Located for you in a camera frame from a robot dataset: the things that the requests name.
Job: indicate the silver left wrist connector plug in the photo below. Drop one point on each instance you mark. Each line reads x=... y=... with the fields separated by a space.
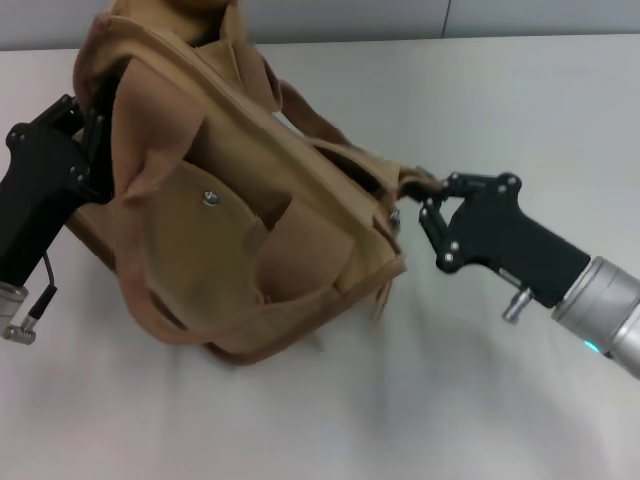
x=30 y=320

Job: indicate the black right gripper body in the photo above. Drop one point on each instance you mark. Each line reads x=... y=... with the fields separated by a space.
x=505 y=235

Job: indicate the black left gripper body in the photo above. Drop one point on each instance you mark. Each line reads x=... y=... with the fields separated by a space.
x=35 y=190

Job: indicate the silver right wrist connector plug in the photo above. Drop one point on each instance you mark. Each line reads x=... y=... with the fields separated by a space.
x=517 y=305

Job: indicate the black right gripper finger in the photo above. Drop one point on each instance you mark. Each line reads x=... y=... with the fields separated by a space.
x=472 y=186
x=435 y=232

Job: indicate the khaki canvas food bag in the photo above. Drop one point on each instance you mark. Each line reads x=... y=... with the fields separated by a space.
x=225 y=200

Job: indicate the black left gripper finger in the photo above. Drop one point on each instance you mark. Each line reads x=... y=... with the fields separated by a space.
x=60 y=112
x=100 y=160

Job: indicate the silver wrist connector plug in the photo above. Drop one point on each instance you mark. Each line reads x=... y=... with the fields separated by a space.
x=517 y=305
x=30 y=320

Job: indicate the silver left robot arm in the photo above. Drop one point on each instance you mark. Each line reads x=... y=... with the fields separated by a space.
x=10 y=295

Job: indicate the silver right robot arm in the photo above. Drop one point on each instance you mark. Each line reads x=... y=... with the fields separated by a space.
x=605 y=310

